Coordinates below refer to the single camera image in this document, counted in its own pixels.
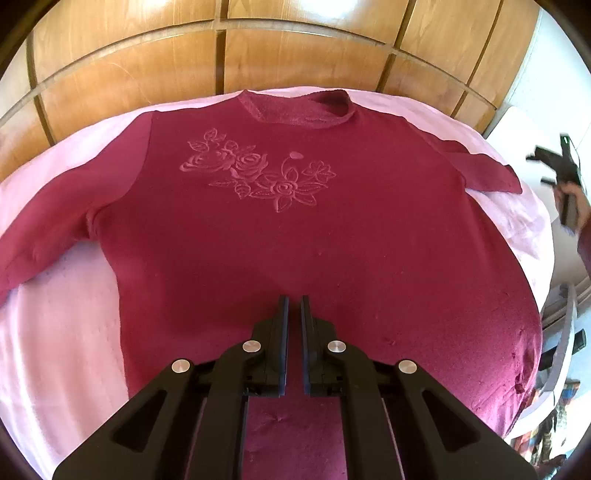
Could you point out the pink bedspread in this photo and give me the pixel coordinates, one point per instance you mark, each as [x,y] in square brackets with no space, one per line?
[60,346]

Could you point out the maroon floral embroidered sweater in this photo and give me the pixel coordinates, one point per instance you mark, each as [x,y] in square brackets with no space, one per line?
[277,254]

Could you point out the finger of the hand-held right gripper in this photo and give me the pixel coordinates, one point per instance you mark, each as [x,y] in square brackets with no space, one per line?
[547,181]
[538,154]

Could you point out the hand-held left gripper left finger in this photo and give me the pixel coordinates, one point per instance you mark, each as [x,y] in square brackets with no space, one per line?
[280,341]

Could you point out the colourful patterned cloth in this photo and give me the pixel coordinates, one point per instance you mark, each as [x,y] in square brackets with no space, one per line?
[554,415]

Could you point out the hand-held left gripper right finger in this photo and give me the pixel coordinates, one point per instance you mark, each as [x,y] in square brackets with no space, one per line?
[308,341]

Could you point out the person's right hand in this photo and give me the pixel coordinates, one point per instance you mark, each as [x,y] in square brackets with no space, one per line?
[575,191]

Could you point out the grey curved chair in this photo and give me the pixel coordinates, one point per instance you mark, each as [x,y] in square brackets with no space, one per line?
[565,332]

